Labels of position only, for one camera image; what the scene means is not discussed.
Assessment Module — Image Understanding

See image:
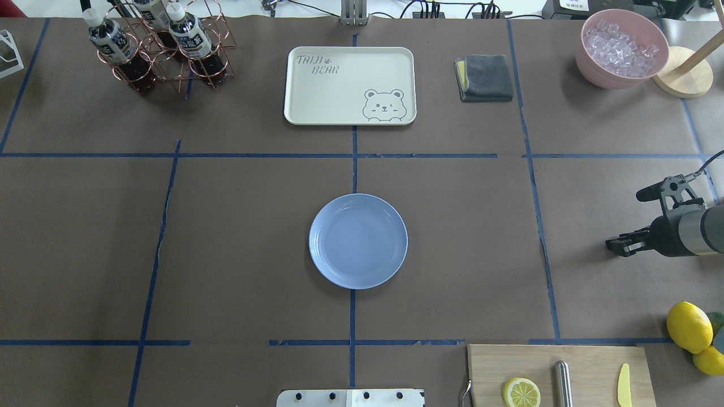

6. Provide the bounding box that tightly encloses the half lemon slice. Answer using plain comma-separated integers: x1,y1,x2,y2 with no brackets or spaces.
502,377,541,406

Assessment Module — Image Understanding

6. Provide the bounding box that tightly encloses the tea bottle middle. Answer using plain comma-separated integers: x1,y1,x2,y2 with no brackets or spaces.
132,1,178,50

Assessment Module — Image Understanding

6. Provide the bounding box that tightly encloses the tea bottle left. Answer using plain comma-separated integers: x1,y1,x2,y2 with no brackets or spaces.
82,8,156,93

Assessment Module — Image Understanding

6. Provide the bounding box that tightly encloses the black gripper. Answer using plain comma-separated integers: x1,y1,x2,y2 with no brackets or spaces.
605,175,706,257

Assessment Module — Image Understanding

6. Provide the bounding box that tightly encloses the blue round plate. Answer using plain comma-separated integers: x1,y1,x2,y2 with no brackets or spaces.
308,193,409,289

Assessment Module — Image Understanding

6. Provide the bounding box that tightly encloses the wooden cutting board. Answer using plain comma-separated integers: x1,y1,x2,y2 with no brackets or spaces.
467,344,657,406

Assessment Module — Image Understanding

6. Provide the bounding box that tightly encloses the yellow plastic knife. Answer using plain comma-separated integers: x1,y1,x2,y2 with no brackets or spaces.
617,363,632,407

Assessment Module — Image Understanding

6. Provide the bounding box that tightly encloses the round wooden stand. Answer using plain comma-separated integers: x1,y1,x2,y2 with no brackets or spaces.
653,30,723,98

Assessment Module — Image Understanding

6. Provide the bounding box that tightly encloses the tea bottle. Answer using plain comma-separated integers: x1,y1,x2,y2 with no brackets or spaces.
132,1,178,50
82,8,156,93
166,2,227,87

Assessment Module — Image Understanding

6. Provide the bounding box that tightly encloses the white wire cup rack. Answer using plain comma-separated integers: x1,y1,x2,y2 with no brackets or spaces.
1,30,25,78

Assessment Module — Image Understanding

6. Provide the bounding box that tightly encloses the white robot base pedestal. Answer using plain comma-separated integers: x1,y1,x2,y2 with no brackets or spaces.
276,388,426,406

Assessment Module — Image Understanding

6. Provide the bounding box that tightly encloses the large yellow lemon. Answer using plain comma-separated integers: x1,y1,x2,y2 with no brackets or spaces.
666,301,714,354

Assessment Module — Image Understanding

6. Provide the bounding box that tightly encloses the tea bottle right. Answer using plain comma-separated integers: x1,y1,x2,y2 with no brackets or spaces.
166,2,227,87

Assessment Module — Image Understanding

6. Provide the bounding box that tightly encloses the pink bowl of ice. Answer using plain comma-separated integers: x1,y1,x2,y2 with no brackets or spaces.
576,8,669,89

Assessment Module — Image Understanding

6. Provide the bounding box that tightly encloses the green lime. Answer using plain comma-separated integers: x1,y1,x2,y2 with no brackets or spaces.
706,311,724,337

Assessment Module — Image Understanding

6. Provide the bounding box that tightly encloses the copper wire bottle rack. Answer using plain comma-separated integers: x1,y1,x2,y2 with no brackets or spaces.
82,1,235,85

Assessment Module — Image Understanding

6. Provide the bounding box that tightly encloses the cream bear tray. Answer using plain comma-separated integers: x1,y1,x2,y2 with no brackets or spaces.
283,46,417,126

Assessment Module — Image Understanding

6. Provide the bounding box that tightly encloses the grey folded cloth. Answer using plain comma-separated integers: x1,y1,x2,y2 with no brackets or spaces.
454,54,514,102

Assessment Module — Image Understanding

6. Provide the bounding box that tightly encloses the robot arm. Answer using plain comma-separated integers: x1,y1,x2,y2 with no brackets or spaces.
605,172,723,257

